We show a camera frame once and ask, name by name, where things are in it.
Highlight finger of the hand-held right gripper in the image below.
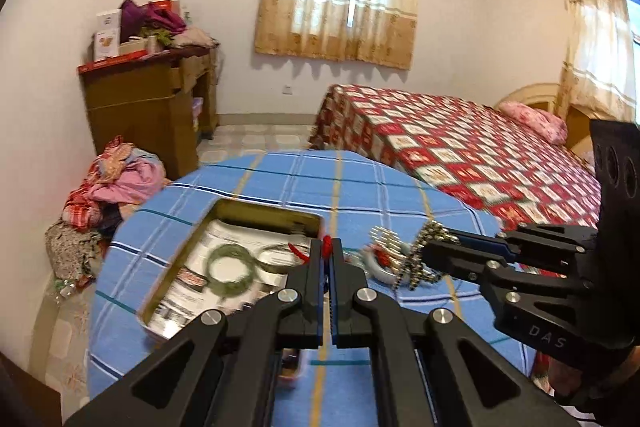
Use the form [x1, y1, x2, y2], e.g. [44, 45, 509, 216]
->
[442, 223, 598, 259]
[422, 242, 592, 309]

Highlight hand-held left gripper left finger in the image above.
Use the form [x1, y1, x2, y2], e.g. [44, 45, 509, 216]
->
[65, 237, 332, 427]

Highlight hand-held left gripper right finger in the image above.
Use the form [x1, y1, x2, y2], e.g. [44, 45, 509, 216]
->
[330, 238, 591, 427]

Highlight red tassel charm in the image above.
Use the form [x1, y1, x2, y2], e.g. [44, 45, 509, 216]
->
[287, 234, 335, 265]

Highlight grey bead bracelet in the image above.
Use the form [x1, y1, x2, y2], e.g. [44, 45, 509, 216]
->
[392, 221, 458, 292]

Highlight pale jade bangle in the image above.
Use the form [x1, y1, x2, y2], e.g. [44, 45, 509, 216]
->
[252, 244, 301, 278]

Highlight green jade bangle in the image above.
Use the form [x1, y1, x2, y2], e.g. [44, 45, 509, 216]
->
[206, 243, 257, 298]

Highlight rectangular metal tin box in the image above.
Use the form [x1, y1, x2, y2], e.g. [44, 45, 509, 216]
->
[137, 198, 326, 383]

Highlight blue plaid tablecloth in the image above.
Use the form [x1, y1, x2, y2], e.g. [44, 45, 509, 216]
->
[87, 149, 537, 427]

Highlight printed paper leaflet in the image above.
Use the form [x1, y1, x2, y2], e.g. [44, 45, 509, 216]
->
[150, 219, 313, 338]

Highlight bed with red patterned bedspread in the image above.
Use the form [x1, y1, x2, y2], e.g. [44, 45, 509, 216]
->
[307, 83, 601, 233]

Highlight pink pillow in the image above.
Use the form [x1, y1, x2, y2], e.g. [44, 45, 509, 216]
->
[497, 101, 568, 145]

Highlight wooden headboard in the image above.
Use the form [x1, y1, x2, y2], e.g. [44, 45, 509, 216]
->
[492, 82, 596, 158]

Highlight pile of colourful clothes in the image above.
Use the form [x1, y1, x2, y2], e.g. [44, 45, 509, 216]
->
[65, 136, 172, 229]

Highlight brown wooden cabinet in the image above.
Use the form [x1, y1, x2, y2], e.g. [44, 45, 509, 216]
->
[77, 46, 221, 180]

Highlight floral fabric bag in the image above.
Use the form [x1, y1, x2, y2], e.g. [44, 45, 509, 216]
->
[45, 222, 108, 282]

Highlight pink padded cloth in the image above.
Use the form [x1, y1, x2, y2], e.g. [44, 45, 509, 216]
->
[172, 27, 220, 50]

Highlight flat red box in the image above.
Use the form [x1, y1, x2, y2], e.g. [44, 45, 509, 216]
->
[77, 51, 151, 74]

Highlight magenta clothes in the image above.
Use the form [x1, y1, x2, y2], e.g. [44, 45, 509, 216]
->
[142, 1, 187, 36]

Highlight purple cloth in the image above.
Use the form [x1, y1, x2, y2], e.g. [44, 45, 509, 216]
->
[120, 0, 151, 40]

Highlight white printed carton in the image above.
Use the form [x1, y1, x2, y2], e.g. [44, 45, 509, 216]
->
[93, 9, 123, 61]

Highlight pearl necklace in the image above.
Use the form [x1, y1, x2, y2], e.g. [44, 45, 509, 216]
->
[369, 224, 408, 253]

